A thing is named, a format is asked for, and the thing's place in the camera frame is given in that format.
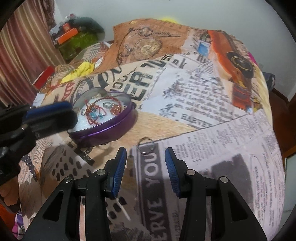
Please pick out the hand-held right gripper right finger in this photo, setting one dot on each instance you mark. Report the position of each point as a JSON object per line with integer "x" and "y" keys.
{"x": 173, "y": 172}

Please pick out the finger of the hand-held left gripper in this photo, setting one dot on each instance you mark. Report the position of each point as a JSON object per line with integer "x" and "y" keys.
{"x": 55, "y": 125}
{"x": 46, "y": 109}

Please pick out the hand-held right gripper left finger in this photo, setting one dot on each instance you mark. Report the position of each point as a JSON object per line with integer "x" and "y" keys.
{"x": 118, "y": 172}

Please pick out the purple heart-shaped tin box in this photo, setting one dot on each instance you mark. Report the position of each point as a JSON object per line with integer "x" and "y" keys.
{"x": 111, "y": 129}

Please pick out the red box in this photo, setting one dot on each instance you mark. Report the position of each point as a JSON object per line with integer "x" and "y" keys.
{"x": 42, "y": 77}

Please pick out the yellow cloth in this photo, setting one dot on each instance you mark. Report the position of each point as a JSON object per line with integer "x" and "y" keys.
{"x": 79, "y": 70}

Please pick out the striped red curtain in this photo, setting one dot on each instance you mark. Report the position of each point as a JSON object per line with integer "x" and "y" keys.
{"x": 25, "y": 53}

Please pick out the newspaper print blanket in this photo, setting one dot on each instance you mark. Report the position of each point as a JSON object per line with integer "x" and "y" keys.
{"x": 185, "y": 104}

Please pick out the orange flat box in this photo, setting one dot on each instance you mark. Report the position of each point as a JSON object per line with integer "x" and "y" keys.
{"x": 67, "y": 36}

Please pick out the small orange box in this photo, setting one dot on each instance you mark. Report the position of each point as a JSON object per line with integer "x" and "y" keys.
{"x": 66, "y": 26}

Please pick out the dark grey cloth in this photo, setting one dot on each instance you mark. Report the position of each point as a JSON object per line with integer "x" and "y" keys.
{"x": 91, "y": 25}

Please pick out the dark blue bag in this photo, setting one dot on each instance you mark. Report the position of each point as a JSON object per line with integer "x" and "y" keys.
{"x": 270, "y": 80}

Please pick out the pink cloth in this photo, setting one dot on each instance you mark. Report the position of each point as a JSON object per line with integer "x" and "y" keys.
{"x": 252, "y": 58}

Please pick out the yellow plastic object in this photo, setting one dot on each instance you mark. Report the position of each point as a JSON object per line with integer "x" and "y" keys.
{"x": 168, "y": 19}

